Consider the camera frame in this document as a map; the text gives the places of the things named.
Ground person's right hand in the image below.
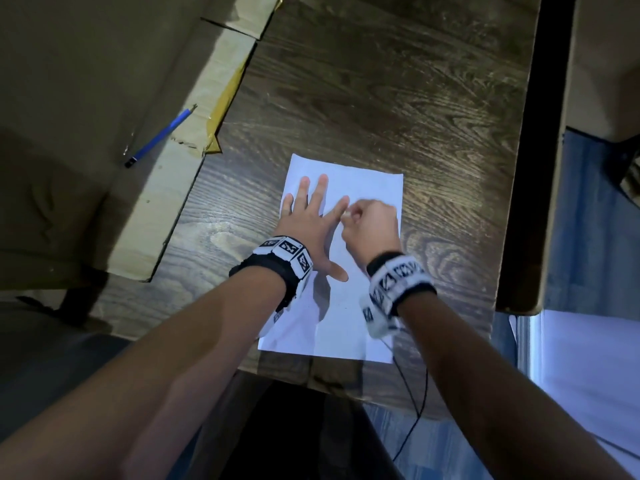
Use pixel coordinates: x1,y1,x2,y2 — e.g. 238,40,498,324
340,198,403,273

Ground person's left hand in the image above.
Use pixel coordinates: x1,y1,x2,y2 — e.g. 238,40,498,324
273,173,351,283

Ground white paper sheet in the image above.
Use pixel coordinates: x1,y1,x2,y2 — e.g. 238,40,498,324
257,153,405,365

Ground person's left forearm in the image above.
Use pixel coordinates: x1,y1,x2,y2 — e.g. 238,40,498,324
0,267,287,480

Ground person's right forearm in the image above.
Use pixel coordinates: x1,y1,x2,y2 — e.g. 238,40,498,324
397,292,633,480

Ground person's dark trousers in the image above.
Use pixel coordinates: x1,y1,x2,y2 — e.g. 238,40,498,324
165,372,406,480

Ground blue pencil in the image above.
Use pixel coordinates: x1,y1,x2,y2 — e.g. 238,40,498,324
123,104,199,169

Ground brown cardboard box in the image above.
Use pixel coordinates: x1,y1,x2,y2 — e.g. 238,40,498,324
0,0,286,291

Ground white panel with metal edge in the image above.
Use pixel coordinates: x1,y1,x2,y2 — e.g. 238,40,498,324
509,309,640,478

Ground tan wooden cabinet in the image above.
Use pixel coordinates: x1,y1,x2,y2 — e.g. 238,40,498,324
565,0,640,143

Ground thin black cable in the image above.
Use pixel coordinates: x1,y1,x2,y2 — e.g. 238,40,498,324
382,339,430,463

